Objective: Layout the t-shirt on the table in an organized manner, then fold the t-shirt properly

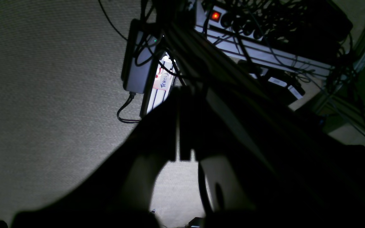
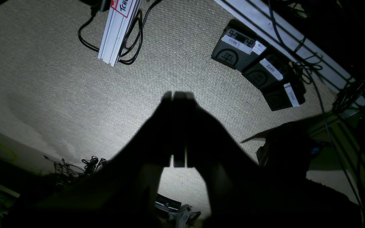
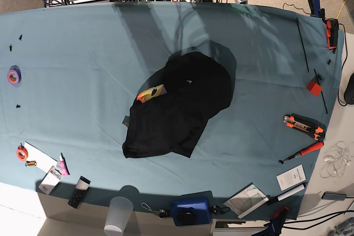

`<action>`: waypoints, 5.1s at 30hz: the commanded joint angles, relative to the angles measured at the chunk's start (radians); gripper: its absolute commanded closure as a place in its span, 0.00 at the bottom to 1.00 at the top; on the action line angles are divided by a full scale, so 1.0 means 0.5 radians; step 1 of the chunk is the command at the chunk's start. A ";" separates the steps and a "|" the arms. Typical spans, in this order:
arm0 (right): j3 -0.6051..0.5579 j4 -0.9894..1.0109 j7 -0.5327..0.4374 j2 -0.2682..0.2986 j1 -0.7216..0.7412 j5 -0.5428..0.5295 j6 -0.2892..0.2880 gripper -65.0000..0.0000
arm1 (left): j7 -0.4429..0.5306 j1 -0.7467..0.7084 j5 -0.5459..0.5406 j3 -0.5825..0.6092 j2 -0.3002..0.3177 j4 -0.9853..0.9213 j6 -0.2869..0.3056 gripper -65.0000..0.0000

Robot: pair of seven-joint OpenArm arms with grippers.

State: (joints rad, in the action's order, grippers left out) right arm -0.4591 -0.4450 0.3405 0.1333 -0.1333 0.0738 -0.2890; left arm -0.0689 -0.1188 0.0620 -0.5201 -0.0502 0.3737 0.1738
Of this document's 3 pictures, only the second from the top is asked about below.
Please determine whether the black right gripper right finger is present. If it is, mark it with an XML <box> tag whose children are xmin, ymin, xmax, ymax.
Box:
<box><xmin>174</xmin><ymin>92</ymin><xmax>360</xmax><ymax>228</ymax></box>

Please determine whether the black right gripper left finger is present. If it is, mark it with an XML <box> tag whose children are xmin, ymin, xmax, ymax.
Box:
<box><xmin>59</xmin><ymin>91</ymin><xmax>172</xmax><ymax>228</ymax></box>

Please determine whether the dark foot pedal end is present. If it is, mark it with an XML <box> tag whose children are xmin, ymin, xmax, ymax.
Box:
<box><xmin>262</xmin><ymin>82</ymin><xmax>306</xmax><ymax>111</ymax></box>

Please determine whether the dark foot pedal middle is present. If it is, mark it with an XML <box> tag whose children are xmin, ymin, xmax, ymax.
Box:
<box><xmin>242</xmin><ymin>54</ymin><xmax>295</xmax><ymax>91</ymax></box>

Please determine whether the dark foot pedal start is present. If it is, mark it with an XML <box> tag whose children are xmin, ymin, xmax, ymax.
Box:
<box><xmin>211</xmin><ymin>19</ymin><xmax>268</xmax><ymax>71</ymax></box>

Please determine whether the black cable loop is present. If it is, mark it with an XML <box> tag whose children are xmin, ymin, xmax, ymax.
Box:
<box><xmin>78</xmin><ymin>0</ymin><xmax>162</xmax><ymax>65</ymax></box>

